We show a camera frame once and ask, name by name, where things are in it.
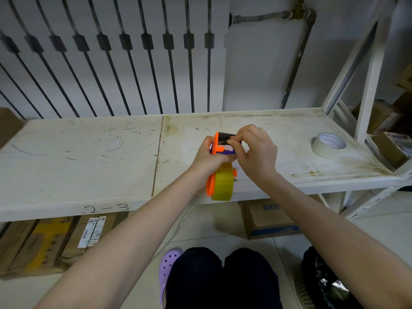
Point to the blue striped cardboard box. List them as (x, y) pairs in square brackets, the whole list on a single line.
[(264, 222)]

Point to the white perforated shelf rack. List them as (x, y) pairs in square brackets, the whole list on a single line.
[(405, 170)]

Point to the dark brown cardboard box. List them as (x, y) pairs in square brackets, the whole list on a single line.
[(404, 106)]

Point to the person's left hand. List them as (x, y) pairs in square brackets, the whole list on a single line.
[(204, 164)]

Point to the person's right hand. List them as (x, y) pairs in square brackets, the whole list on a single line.
[(260, 154)]

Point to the person's left leg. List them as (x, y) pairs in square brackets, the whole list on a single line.
[(193, 279)]

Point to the white metal shelf rack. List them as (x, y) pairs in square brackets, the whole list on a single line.
[(80, 176)]

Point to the plain brown cardboard box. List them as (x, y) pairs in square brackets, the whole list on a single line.
[(9, 125), (16, 241)]

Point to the person's right leg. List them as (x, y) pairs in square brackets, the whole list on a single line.
[(252, 279)]

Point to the beige mesh waste basket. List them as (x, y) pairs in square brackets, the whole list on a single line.
[(304, 296)]

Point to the small labelled cardboard parcel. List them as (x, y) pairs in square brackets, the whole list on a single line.
[(384, 148)]

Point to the person's right forearm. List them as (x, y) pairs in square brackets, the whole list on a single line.
[(334, 238)]

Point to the person's leg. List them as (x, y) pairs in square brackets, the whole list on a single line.
[(252, 279), (193, 279)]

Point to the purple clog shoe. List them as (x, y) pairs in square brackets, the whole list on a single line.
[(169, 263)]

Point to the yellow tape roll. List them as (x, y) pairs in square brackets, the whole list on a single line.
[(222, 186)]

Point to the black bin bag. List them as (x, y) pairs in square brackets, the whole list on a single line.
[(318, 273)]

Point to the yellow taped cardboard box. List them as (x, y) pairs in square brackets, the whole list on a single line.
[(45, 244)]

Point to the grey metal pipe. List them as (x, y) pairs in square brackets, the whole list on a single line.
[(299, 61)]

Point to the white tape roll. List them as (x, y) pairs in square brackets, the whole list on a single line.
[(322, 152)]

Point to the white radiator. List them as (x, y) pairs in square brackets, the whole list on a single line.
[(145, 77)]

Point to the white labelled long cardboard box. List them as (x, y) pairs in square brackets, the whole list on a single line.
[(112, 225)]

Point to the small brown cardboard box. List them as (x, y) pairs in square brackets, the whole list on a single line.
[(378, 115)]

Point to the orange blue tape dispenser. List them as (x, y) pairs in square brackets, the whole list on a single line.
[(210, 186)]

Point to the person's left forearm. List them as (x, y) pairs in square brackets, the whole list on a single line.
[(122, 251)]

